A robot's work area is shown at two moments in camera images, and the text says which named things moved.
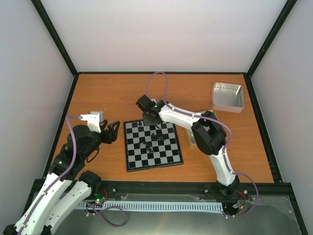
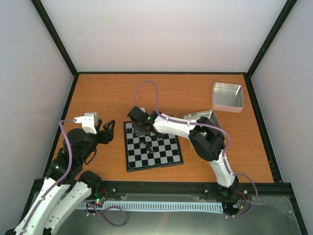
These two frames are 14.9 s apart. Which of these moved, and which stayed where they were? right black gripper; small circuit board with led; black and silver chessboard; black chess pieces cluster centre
Moved: right black gripper
Stayed: black chess pieces cluster centre; small circuit board with led; black and silver chessboard
